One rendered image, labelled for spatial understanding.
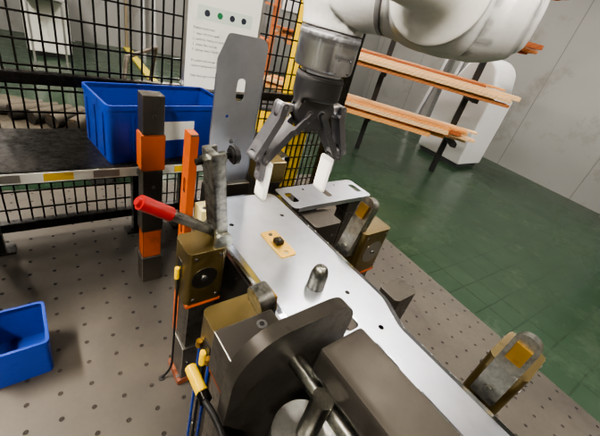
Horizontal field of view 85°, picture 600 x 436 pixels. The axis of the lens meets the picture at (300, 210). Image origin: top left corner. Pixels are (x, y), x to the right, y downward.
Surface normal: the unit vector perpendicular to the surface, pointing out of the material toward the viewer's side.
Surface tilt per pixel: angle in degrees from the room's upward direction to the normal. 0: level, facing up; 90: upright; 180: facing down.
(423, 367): 0
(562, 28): 90
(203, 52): 90
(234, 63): 90
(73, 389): 0
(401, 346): 0
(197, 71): 90
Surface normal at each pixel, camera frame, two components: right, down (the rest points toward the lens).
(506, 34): -0.07, 0.82
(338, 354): 0.24, -0.83
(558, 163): -0.82, 0.11
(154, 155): 0.58, 0.54
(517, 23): 0.00, 0.66
